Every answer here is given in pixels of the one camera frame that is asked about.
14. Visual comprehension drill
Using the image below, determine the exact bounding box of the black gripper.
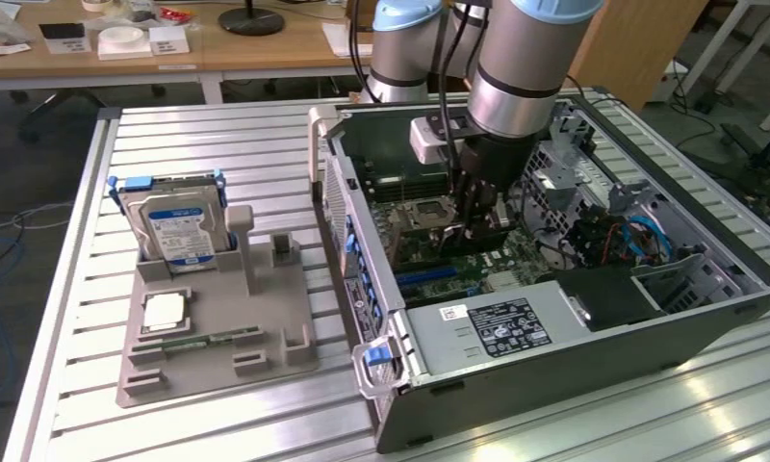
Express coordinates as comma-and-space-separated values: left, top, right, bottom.
453, 135, 536, 214

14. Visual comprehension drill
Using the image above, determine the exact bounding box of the grey metal drive cage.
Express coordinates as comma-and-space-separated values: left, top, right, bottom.
523, 115, 621, 235

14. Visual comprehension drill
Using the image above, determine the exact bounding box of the black RAM slot row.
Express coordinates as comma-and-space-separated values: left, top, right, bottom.
367, 173, 455, 201

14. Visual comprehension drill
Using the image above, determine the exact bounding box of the metal CPU socket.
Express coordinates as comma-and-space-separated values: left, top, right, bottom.
403, 195, 457, 228

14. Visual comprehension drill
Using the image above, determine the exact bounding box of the green motherboard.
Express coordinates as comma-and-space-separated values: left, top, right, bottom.
359, 172, 557, 309

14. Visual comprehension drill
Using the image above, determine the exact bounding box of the silver chipset heatsink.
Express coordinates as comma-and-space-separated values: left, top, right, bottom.
487, 272, 524, 292

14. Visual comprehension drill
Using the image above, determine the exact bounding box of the blue expansion slot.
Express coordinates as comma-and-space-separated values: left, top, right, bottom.
395, 267, 463, 289

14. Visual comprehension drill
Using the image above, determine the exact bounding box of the wooden cabinet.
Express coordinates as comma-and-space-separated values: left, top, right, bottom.
568, 0, 712, 113

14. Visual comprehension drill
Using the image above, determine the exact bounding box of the white paper stack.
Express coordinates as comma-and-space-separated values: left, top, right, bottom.
323, 21, 377, 59

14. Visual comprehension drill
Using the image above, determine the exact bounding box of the grey metal disk bay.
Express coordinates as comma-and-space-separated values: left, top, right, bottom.
628, 252, 747, 314

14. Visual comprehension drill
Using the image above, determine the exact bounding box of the grey power supply unit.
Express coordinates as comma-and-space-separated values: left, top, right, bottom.
404, 281, 592, 376

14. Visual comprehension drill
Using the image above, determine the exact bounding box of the blue case latch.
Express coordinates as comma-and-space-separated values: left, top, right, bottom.
363, 346, 395, 369

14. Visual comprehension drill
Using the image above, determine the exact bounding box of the black round lamp base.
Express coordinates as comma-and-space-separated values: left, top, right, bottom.
217, 0, 289, 36

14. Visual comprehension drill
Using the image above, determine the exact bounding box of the dark grey PC case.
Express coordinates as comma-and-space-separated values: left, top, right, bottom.
307, 93, 770, 456

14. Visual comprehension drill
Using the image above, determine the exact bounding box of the hard disk in blue caddy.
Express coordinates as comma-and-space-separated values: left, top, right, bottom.
108, 168, 228, 278

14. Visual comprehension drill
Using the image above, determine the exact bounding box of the white labelled box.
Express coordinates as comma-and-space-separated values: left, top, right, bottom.
148, 26, 192, 57

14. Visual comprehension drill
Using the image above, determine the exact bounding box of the silver CPU chip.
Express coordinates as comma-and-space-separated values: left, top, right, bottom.
141, 294, 192, 333

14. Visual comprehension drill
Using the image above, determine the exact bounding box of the green RAM stick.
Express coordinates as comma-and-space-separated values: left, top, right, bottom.
133, 326, 260, 350

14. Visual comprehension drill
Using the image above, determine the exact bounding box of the white box with round roll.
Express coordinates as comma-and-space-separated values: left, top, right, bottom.
96, 26, 156, 63

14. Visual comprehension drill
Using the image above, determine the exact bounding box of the grey plastic parts rack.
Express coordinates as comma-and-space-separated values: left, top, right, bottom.
115, 204, 323, 409

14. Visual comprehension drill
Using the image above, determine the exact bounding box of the wooden desk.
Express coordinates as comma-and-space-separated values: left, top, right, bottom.
0, 0, 553, 92

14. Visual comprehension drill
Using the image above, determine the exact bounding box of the white box with black top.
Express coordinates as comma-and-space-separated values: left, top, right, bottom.
37, 22, 95, 55

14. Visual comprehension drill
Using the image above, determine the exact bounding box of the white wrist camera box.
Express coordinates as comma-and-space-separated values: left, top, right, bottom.
408, 117, 461, 165

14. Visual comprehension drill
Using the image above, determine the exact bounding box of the blue disk wire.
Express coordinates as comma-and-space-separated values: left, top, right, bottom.
621, 216, 676, 266

